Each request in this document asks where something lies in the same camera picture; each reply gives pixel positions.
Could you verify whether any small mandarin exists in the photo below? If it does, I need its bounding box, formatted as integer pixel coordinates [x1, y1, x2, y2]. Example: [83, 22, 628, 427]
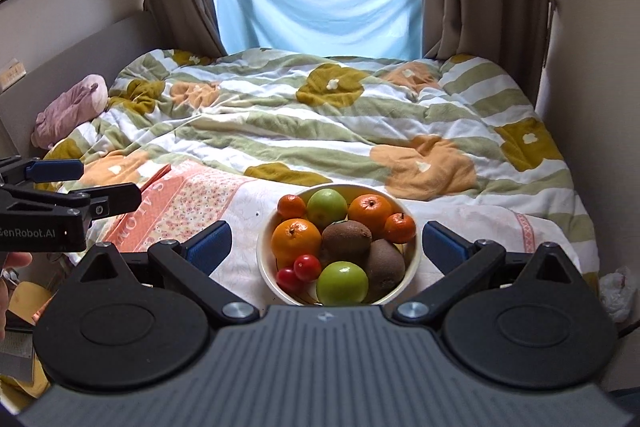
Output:
[277, 194, 307, 220]
[383, 212, 416, 244]

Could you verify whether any brown kiwi plain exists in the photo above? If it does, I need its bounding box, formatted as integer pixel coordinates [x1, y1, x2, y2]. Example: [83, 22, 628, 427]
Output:
[364, 239, 406, 301]

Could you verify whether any red cherry tomato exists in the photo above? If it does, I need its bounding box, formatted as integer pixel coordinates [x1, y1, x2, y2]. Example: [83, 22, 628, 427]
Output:
[276, 268, 306, 295]
[293, 254, 322, 283]

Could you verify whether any large orange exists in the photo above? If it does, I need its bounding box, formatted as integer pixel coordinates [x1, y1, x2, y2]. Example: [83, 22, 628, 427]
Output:
[270, 218, 321, 269]

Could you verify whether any kiwi with green sticker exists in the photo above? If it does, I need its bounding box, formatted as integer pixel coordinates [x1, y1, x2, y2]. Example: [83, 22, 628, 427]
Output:
[319, 220, 372, 267]

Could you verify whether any green apple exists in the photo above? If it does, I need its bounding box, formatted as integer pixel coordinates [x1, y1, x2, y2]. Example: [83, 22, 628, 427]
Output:
[307, 188, 348, 230]
[316, 261, 369, 306]

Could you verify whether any person's hand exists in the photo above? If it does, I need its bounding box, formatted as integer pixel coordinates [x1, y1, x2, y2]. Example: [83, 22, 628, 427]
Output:
[0, 253, 32, 339]

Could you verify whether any floral pink white cloth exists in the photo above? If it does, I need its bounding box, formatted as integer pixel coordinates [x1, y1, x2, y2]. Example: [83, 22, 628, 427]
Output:
[69, 159, 582, 313]

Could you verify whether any grey bed headboard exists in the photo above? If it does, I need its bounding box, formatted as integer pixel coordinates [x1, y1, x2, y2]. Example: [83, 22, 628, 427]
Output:
[0, 11, 167, 157]

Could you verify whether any cream duck-print bowl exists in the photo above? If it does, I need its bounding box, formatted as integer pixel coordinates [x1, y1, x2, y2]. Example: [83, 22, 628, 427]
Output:
[256, 183, 421, 306]

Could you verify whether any pink plush pillow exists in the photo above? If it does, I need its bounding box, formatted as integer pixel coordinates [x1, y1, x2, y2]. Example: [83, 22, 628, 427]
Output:
[30, 74, 107, 150]

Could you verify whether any green striped floral duvet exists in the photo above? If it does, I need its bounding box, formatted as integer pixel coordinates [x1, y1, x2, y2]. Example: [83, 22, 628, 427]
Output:
[48, 48, 600, 282]

